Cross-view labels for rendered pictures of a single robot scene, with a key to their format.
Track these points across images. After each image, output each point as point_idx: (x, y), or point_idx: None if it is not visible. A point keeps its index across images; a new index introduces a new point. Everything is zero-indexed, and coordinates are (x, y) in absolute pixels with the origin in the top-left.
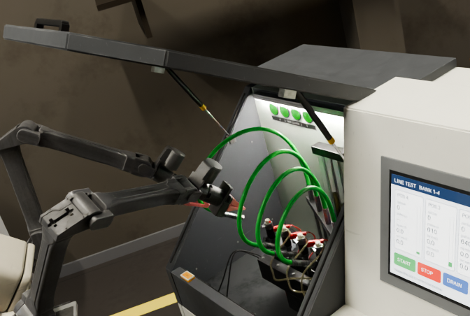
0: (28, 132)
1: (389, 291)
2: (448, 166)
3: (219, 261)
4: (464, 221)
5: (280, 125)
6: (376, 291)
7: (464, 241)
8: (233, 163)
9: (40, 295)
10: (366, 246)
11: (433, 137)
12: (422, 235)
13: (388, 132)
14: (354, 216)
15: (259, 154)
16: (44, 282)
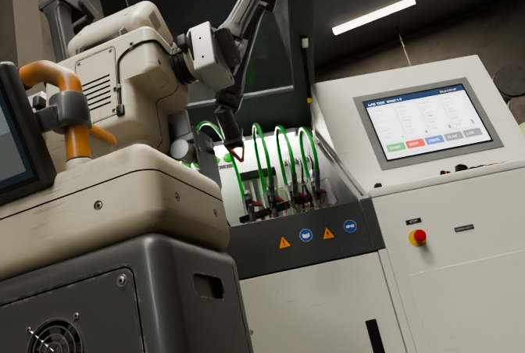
0: (90, 3)
1: (392, 173)
2: (399, 85)
3: None
4: (422, 105)
5: None
6: (381, 180)
7: (428, 115)
8: None
9: (247, 17)
10: (361, 155)
11: (383, 76)
12: (401, 125)
13: (352, 84)
14: (344, 140)
15: None
16: (253, 5)
